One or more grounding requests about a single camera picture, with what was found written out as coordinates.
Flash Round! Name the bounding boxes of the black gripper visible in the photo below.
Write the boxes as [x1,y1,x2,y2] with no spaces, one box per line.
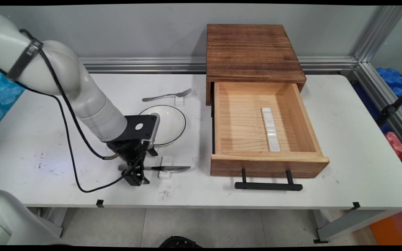
[107,139,158,186]

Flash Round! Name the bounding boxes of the steel table knife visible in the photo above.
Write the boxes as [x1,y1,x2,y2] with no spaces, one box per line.
[118,164,191,173]

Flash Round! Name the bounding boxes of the white plate black rim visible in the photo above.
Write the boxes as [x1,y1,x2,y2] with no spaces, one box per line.
[139,105,186,146]

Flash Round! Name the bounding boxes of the steel fork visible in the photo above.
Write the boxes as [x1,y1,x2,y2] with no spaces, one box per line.
[142,88,192,102]

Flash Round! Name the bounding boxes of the black round floor object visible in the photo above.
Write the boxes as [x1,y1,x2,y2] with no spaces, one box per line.
[159,236,203,248]

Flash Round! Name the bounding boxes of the light wooden drawer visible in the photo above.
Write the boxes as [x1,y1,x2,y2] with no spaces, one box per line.
[210,81,330,179]

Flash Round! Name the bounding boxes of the blue bubble wrap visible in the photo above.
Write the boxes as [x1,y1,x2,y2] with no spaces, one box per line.
[375,67,402,117]
[0,67,26,135]

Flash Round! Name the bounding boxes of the dark wooden cabinet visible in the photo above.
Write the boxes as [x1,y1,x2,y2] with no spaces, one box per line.
[206,24,307,106]

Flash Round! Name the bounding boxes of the black stand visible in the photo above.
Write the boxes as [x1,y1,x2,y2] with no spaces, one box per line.
[375,84,402,127]

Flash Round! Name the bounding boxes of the red plastic bag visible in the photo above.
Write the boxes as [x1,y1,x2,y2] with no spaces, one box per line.
[385,131,402,161]

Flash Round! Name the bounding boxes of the orange box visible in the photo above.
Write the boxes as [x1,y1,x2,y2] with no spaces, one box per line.
[369,210,402,246]

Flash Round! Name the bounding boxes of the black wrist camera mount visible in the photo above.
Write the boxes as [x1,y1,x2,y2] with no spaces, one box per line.
[124,113,160,145]

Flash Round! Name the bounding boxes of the black camera cable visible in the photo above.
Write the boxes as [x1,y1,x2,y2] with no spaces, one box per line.
[0,64,149,193]

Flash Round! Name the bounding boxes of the aluminium frame rail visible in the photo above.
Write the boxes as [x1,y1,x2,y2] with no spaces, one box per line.
[77,56,358,74]
[353,63,402,157]

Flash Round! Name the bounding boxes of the black drawer handle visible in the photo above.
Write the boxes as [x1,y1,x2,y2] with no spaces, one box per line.
[234,169,303,191]

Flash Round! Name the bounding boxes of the grey velcro strap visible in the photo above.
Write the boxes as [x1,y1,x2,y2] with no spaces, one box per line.
[6,39,44,81]

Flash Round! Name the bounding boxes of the aluminium frame post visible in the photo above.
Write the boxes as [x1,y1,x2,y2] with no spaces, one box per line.
[353,5,402,63]

